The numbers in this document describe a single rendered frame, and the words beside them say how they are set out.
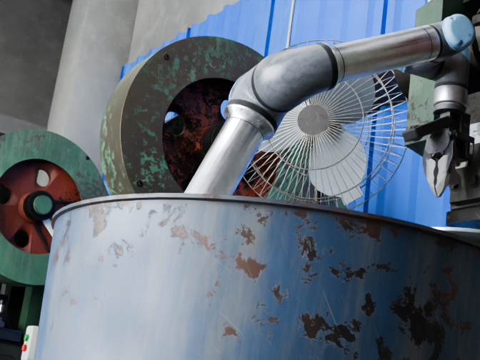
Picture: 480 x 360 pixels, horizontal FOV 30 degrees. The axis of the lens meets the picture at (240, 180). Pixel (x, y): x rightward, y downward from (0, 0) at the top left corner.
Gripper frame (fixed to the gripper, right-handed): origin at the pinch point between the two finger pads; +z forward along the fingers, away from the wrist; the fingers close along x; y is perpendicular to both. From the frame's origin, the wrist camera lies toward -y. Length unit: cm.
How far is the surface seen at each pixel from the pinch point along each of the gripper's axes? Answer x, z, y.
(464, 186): 0.3, -3.4, 9.0
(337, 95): 75, -51, 28
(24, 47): 660, -272, 96
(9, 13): 660, -300, 75
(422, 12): 17, -52, 7
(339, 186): 75, -22, 33
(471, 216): 1.5, 2.3, 13.0
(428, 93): 12.7, -28.7, 7.3
